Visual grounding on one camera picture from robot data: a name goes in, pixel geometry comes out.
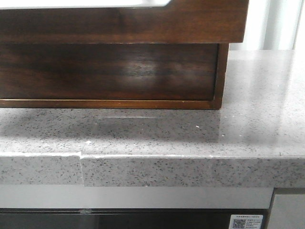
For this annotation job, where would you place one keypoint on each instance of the white QR code sticker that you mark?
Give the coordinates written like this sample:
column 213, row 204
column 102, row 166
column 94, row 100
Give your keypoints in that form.
column 246, row 221

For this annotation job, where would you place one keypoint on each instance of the black oven door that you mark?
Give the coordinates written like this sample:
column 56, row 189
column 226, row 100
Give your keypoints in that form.
column 133, row 218

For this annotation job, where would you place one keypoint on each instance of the grey cabinet door panel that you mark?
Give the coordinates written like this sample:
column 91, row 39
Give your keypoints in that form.
column 288, row 212

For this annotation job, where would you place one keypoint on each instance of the wooden drawer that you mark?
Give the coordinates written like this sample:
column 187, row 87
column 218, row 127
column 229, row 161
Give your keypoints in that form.
column 178, row 22
column 107, row 71

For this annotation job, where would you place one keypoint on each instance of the dark wooden drawer cabinet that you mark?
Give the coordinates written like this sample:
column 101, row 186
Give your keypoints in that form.
column 220, row 76

